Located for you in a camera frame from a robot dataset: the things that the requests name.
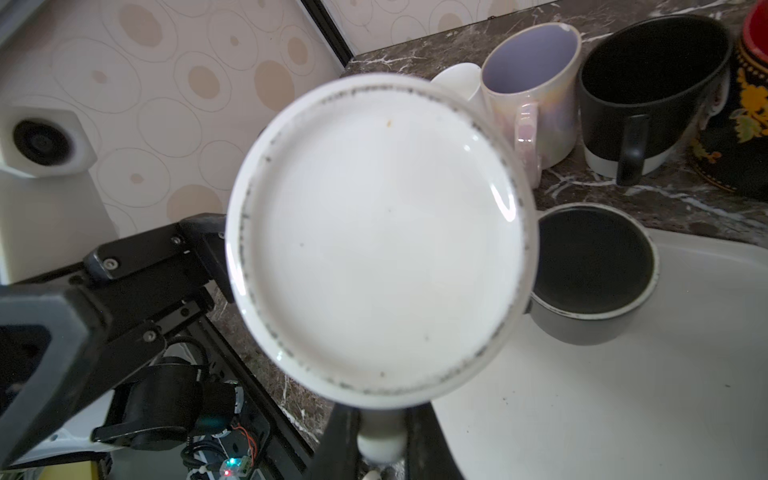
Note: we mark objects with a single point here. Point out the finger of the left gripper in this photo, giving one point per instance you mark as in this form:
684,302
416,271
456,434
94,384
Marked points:
87,371
201,236

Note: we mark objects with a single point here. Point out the pink iridescent mug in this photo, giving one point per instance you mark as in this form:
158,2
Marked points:
529,88

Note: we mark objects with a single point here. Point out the black white mug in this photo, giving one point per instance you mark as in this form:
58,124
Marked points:
641,88

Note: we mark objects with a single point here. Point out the white ribbed-base mug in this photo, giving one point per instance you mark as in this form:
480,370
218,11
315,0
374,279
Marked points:
463,79

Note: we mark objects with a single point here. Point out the beige rectangular tray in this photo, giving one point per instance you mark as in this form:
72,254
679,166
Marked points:
681,394

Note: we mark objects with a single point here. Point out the small black mug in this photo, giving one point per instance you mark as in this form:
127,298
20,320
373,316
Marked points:
597,267

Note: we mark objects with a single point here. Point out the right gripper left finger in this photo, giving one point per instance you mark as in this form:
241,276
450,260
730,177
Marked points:
337,456

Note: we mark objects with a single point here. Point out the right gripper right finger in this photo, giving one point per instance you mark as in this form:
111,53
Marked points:
428,455

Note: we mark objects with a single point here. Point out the plain white mug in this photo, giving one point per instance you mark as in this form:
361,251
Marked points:
381,242

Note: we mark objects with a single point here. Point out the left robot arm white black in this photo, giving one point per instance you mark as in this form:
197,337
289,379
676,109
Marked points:
182,271

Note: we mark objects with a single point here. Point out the black skull mug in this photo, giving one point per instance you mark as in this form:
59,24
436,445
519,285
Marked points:
730,148

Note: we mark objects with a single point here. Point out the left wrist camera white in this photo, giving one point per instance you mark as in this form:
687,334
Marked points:
52,215

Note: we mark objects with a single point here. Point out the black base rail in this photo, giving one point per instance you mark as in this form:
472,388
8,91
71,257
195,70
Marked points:
258,442

